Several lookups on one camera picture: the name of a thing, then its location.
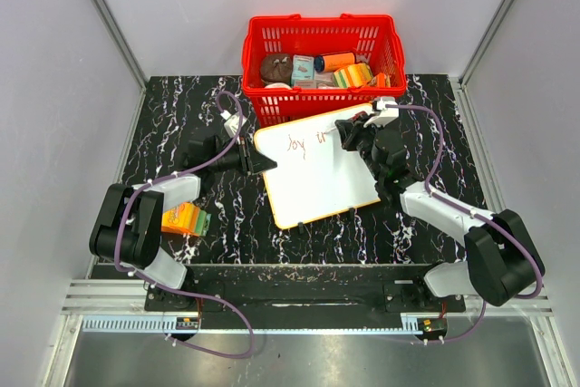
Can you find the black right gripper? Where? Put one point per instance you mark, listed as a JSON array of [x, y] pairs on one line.
[[351, 131]]

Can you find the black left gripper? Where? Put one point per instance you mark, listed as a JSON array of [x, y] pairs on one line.
[[251, 160]]

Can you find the yellow framed whiteboard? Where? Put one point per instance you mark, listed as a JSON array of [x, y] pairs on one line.
[[314, 178]]

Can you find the red whiteboard marker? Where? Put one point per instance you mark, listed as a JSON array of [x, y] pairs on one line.
[[345, 126]]

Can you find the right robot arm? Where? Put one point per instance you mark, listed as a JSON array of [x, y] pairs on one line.
[[502, 261]]

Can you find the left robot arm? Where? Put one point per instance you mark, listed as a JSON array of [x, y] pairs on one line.
[[128, 227]]

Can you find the yellow orange snack box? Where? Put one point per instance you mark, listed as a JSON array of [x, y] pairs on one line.
[[353, 76]]

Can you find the blue capped yellow bottle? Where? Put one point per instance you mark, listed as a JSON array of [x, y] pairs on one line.
[[332, 62]]

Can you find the teal small box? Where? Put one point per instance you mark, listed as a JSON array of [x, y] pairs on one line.
[[303, 68]]

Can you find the orange green snack box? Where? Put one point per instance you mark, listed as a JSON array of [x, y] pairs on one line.
[[186, 219]]

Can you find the red plastic basket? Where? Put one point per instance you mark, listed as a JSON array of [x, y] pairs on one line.
[[372, 38]]

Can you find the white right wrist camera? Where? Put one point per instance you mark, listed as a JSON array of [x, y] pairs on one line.
[[385, 111]]

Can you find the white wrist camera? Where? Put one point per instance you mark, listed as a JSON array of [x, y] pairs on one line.
[[385, 111], [233, 122]]

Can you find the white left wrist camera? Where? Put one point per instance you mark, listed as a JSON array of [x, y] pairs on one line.
[[233, 122]]

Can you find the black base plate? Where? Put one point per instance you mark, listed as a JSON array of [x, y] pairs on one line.
[[393, 288]]

